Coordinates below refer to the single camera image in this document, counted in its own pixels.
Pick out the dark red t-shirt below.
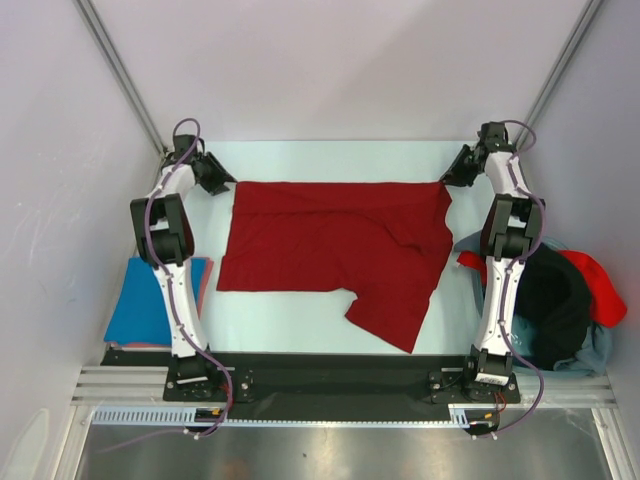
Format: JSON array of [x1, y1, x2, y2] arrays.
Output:
[[217, 182, 453, 353]]

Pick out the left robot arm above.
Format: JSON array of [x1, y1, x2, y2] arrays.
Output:
[[130, 134, 235, 401]]

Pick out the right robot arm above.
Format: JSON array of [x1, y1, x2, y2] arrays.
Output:
[[440, 121, 544, 401]]

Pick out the folded pink t-shirt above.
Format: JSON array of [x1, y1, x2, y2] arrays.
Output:
[[109, 256, 215, 350]]

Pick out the folded blue t-shirt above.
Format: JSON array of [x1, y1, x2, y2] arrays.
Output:
[[104, 257, 172, 347]]

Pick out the black garment in bin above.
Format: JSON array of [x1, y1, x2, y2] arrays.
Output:
[[515, 244, 592, 370]]

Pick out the bright red garment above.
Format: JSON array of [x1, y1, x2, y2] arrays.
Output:
[[456, 249, 628, 328]]

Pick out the grey-blue garment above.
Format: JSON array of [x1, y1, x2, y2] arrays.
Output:
[[453, 229, 614, 377]]

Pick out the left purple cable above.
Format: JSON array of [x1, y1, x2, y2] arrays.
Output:
[[94, 117, 236, 453]]

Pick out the purple cable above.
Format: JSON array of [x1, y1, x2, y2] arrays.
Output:
[[94, 117, 236, 453], [469, 118, 546, 441]]

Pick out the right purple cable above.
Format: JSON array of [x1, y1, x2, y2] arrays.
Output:
[[469, 118, 546, 441]]

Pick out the left aluminium corner post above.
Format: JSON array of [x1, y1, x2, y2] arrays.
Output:
[[72, 0, 166, 155]]

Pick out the aluminium corner post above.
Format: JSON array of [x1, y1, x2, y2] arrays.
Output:
[[72, 0, 166, 155], [523, 0, 608, 129]]

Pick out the right aluminium corner post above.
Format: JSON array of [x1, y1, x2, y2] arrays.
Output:
[[523, 0, 608, 129]]

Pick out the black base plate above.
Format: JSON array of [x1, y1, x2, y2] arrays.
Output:
[[102, 349, 521, 418]]

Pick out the white slotted cable duct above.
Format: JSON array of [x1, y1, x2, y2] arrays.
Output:
[[93, 405, 499, 429]]

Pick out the aluminium frame rail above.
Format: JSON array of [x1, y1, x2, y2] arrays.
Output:
[[71, 366, 617, 409]]

